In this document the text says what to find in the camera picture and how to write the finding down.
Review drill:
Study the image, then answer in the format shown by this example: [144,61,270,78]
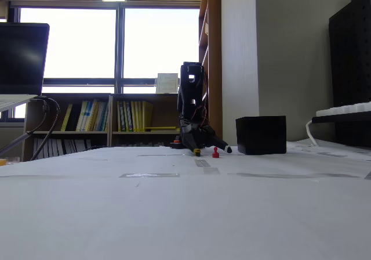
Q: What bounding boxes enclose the low wooden bookshelf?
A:
[111,93,182,147]
[22,93,113,162]

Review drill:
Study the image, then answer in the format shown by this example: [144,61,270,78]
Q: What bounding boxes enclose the black pegboard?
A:
[328,0,371,147]

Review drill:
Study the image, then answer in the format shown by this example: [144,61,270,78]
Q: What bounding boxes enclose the white power cable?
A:
[305,119,319,147]

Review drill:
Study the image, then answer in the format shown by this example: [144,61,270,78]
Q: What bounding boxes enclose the white notice card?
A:
[155,73,179,94]

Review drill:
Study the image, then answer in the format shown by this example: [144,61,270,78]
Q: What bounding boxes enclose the white paper table cover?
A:
[0,139,371,260]

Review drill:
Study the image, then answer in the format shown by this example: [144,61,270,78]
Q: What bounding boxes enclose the leaning yellow book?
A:
[60,103,74,132]

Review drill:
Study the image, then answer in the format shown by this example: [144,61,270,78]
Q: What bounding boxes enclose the white power strip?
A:
[315,102,371,117]

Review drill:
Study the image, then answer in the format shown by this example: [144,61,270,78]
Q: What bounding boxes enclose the red white servo wire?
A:
[194,104,210,127]

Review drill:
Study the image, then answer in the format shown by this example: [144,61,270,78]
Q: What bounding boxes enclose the black box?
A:
[235,115,288,156]

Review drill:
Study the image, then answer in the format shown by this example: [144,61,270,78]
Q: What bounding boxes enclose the black laptop cable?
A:
[30,96,61,161]

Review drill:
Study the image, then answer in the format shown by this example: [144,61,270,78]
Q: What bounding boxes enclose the grey laptop cable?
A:
[0,99,49,157]

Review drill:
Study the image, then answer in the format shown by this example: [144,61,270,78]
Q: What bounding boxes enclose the laptop with dark screen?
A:
[0,21,50,113]

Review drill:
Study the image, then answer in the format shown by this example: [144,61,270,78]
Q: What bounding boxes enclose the tall wooden bookshelf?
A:
[198,0,223,141]

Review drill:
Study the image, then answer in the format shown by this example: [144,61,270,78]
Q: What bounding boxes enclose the window with dark frame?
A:
[8,1,201,95]

